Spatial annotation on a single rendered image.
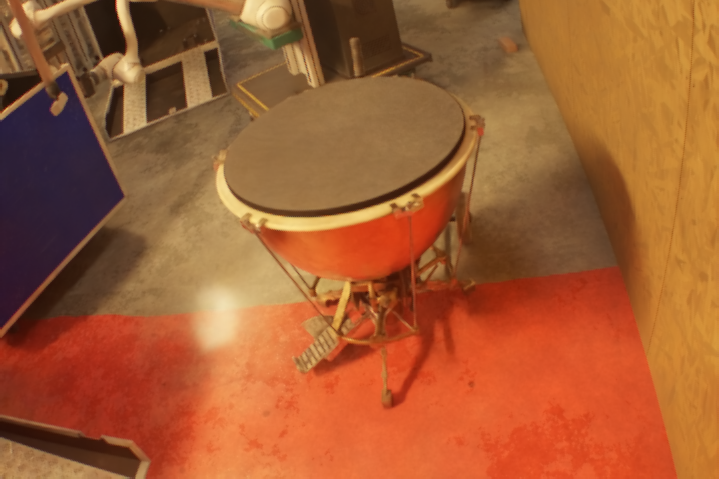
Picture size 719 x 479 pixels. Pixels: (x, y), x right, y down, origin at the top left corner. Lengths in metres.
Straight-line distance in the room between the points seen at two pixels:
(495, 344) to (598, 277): 0.48
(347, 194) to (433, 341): 0.84
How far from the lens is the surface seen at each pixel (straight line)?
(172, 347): 2.40
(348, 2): 2.93
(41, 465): 2.26
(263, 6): 2.50
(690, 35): 1.33
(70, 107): 2.85
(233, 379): 2.17
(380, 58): 3.09
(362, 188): 1.38
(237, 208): 1.50
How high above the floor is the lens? 1.59
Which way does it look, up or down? 38 degrees down
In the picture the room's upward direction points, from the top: 15 degrees counter-clockwise
